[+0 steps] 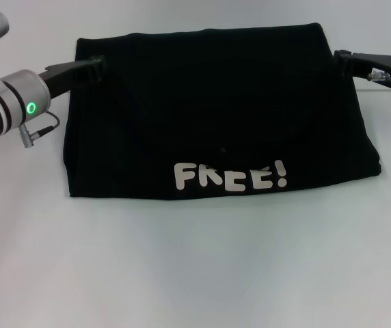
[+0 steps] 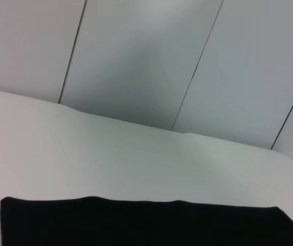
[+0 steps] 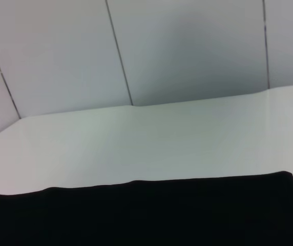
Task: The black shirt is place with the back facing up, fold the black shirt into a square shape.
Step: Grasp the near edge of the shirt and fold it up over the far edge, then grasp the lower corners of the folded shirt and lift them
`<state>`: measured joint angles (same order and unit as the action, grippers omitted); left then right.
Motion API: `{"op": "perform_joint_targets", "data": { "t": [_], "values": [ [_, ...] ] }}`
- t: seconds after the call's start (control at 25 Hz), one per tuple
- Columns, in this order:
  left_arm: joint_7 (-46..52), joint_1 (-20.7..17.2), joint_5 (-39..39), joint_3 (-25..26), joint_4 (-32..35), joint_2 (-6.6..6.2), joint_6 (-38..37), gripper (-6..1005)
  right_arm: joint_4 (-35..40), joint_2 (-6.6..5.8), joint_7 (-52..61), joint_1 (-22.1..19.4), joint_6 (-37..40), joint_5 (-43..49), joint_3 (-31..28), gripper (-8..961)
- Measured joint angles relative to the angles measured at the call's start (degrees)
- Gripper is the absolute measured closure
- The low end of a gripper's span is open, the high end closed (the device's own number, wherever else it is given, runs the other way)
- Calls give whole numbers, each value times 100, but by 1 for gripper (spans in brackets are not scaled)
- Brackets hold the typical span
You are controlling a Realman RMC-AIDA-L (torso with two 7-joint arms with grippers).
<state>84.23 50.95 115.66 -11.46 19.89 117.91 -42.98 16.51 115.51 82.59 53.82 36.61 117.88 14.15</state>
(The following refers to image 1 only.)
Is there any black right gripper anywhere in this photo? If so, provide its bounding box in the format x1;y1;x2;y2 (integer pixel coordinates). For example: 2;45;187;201
333;49;391;91

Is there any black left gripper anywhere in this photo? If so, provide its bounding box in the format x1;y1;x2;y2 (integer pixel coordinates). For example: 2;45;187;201
38;54;107;100

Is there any black t-shirt with white print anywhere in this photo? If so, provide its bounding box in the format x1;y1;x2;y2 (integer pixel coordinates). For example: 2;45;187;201
62;22;384;202

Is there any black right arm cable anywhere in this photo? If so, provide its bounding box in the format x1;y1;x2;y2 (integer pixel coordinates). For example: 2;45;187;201
368;68;391;128

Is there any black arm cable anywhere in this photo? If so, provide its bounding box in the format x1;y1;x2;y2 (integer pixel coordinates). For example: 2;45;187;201
368;68;391;128
17;111;62;149

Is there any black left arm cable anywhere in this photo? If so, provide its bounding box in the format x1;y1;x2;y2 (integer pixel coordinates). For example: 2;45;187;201
17;111;62;149

